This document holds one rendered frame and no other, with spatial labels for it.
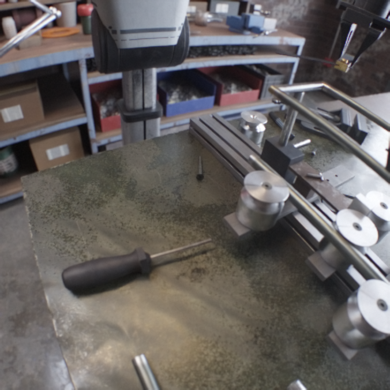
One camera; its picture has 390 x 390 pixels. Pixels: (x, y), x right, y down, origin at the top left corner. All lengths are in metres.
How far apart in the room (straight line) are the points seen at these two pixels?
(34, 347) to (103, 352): 1.03
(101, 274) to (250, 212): 0.17
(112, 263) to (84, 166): 0.21
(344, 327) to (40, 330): 1.20
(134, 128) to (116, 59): 0.21
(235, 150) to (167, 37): 0.32
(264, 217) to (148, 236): 0.14
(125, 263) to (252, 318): 0.15
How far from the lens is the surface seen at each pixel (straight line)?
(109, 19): 0.62
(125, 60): 0.65
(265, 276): 0.33
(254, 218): 0.30
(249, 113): 0.53
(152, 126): 0.77
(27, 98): 1.51
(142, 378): 0.27
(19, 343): 1.34
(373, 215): 0.36
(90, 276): 0.29
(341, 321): 0.27
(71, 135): 1.65
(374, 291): 0.27
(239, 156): 0.43
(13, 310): 1.41
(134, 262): 0.30
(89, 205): 0.39
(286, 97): 0.30
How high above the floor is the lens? 1.16
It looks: 46 degrees down
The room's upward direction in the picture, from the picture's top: 7 degrees clockwise
